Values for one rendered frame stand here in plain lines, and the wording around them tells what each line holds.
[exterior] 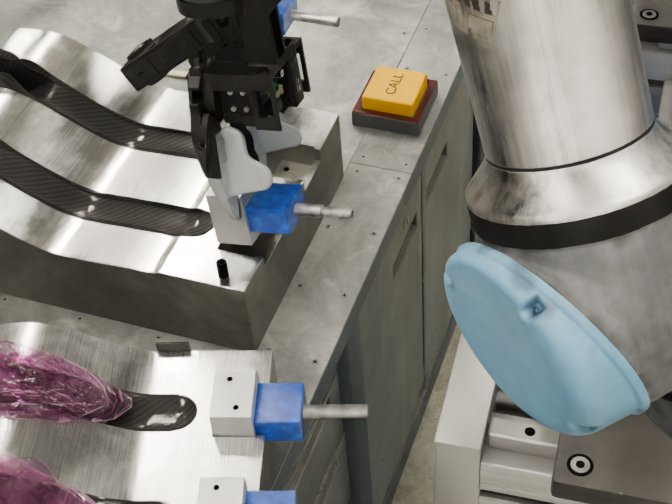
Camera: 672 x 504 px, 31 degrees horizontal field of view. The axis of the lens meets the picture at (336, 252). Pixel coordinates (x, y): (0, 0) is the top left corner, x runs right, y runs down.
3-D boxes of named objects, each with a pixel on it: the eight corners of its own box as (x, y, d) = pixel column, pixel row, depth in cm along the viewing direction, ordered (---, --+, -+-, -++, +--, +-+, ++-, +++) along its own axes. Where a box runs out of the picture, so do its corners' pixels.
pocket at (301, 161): (323, 174, 123) (320, 147, 121) (305, 209, 120) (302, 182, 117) (282, 166, 125) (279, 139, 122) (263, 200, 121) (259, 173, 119)
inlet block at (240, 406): (369, 406, 106) (367, 368, 102) (368, 453, 102) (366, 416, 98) (223, 407, 107) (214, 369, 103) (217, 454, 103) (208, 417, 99)
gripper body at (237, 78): (280, 140, 100) (254, 7, 93) (190, 134, 103) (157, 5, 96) (313, 95, 106) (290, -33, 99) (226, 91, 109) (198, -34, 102)
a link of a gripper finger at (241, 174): (270, 235, 104) (261, 133, 100) (210, 229, 106) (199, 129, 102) (285, 222, 107) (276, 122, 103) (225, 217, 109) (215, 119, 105)
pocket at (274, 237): (286, 246, 116) (282, 219, 114) (266, 285, 113) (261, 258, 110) (243, 237, 118) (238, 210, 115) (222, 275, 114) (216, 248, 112)
